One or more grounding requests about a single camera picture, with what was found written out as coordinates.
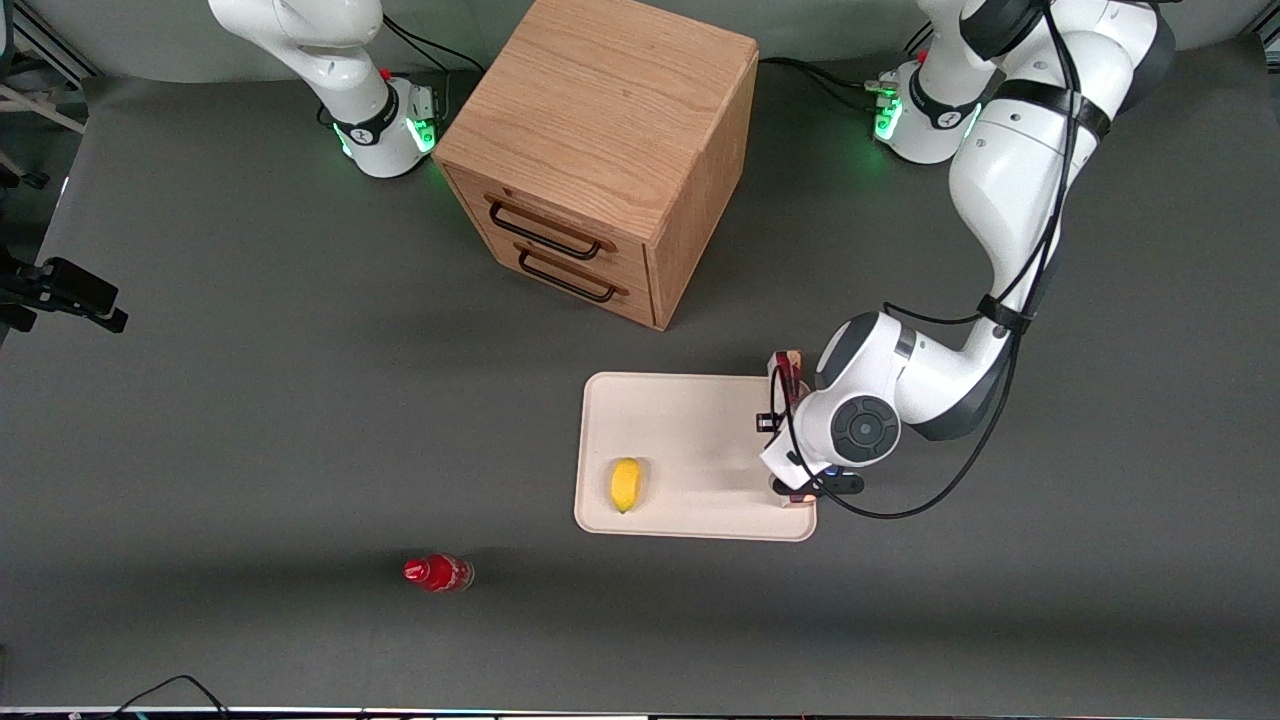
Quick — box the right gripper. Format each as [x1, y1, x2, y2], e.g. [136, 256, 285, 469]
[0, 248, 130, 334]

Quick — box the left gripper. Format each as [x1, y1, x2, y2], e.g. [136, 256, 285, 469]
[760, 438, 831, 507]

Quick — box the red cookie box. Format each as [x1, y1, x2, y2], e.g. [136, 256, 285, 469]
[768, 348, 813, 511]

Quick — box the beige plastic tray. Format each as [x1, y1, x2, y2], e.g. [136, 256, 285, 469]
[573, 372, 818, 543]

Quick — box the yellow lemon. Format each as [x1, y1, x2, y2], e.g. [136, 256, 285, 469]
[610, 457, 644, 515]

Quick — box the red plastic bottle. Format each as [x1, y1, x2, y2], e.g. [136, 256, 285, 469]
[403, 553, 476, 594]

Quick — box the wooden drawer cabinet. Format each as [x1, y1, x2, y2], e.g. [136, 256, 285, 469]
[432, 0, 760, 332]

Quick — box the aluminium frame rail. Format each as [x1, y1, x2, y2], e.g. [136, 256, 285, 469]
[0, 0, 101, 137]

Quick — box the black metal drawer handle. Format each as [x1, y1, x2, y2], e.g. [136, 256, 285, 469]
[516, 248, 618, 304]
[487, 195, 607, 261]

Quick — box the black cable at table edge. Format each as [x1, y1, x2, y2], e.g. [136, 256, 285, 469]
[115, 675, 233, 717]

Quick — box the black left base cable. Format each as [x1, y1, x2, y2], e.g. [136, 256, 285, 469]
[758, 56, 886, 113]

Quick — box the black base cable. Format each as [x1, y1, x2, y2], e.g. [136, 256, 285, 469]
[758, 56, 886, 113]
[382, 14, 487, 81]

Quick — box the black right base cable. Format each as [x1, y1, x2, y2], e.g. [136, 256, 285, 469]
[382, 14, 487, 81]

